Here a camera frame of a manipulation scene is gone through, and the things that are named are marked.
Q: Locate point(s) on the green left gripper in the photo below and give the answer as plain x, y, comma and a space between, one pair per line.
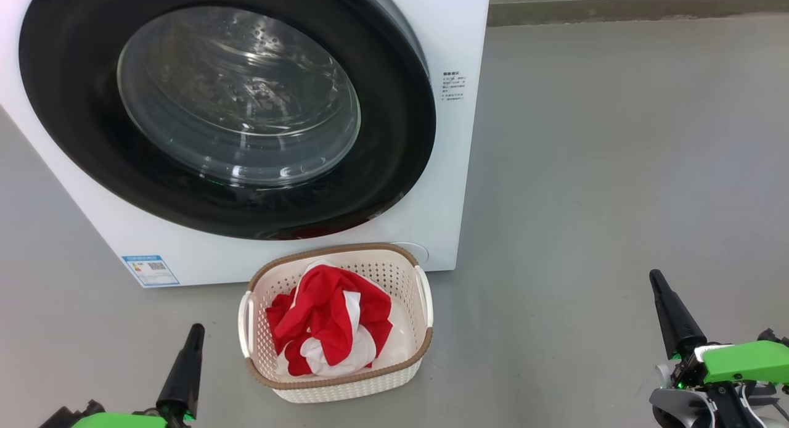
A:
123, 421

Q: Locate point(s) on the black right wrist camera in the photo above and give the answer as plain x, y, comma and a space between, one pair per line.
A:
778, 338

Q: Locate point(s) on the red and white garment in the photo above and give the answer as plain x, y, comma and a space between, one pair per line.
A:
327, 317

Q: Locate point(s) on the cream basket brown rim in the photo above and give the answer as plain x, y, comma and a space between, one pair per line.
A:
351, 388

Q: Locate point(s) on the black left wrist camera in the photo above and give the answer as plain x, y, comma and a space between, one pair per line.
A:
65, 417

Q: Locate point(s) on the black round glass door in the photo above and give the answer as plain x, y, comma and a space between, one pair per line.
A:
74, 132

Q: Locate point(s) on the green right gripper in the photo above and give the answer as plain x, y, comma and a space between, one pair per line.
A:
746, 363

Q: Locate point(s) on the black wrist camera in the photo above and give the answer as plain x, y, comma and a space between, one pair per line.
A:
65, 417
778, 338

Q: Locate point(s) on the white front-load washing machine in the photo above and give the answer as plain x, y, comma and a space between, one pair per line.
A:
450, 187

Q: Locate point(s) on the blue energy label sticker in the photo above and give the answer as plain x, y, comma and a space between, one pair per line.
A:
151, 271

